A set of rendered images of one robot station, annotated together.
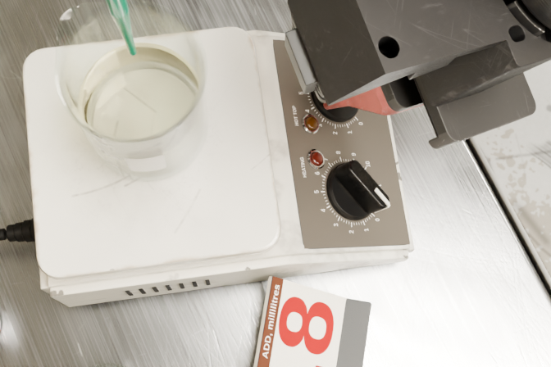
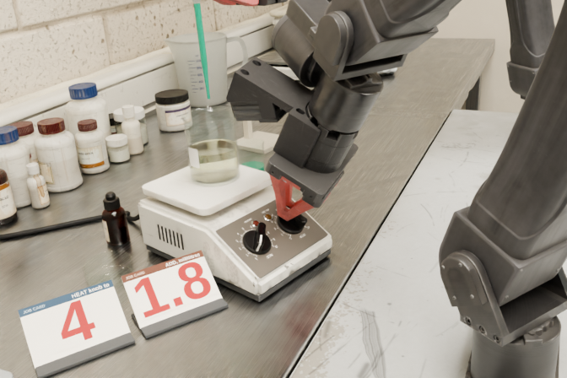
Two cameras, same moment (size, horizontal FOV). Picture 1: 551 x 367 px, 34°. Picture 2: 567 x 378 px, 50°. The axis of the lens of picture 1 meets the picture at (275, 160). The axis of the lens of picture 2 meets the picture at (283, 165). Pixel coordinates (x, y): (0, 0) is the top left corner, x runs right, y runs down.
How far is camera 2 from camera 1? 0.60 m
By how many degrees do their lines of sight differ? 62
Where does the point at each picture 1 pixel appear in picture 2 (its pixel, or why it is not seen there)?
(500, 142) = (351, 300)
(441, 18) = (273, 85)
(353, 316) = (216, 303)
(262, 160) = (232, 195)
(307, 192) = (239, 224)
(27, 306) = (136, 245)
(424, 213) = (288, 299)
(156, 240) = (176, 193)
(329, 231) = (231, 239)
